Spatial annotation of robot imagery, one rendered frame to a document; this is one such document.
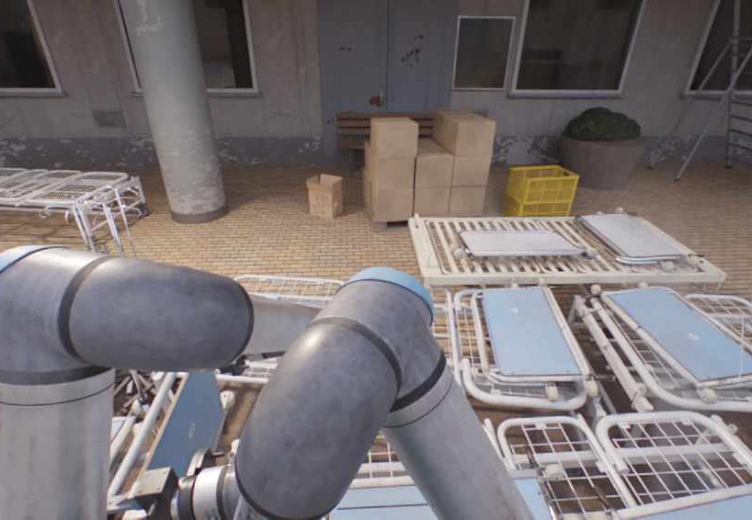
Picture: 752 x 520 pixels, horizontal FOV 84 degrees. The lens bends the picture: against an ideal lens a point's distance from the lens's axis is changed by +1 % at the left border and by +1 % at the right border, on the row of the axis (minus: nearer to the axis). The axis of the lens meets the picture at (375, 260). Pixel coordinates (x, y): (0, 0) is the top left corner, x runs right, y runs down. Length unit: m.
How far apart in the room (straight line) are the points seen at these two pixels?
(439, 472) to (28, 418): 0.43
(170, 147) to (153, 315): 4.36
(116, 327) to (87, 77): 7.07
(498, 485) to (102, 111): 7.23
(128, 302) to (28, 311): 0.10
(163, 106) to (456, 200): 3.05
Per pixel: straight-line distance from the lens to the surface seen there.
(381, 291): 0.45
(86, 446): 0.59
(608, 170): 6.41
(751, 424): 3.23
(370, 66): 6.50
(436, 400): 0.48
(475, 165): 4.51
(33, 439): 0.57
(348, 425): 0.38
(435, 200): 4.49
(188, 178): 4.83
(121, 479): 1.03
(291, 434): 0.38
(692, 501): 1.91
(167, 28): 4.63
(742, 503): 2.00
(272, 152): 6.81
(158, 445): 1.15
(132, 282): 0.47
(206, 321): 0.47
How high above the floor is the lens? 1.89
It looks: 29 degrees down
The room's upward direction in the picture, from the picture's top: 1 degrees clockwise
